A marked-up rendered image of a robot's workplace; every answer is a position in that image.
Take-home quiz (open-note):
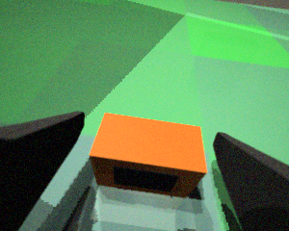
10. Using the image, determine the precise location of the orange block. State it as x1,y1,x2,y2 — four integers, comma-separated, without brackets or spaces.
90,113,207,198

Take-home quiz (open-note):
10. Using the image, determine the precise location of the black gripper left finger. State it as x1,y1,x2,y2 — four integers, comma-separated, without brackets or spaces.
0,111,85,231

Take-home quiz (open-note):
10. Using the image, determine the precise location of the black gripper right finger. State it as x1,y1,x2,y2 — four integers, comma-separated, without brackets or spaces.
213,132,289,231

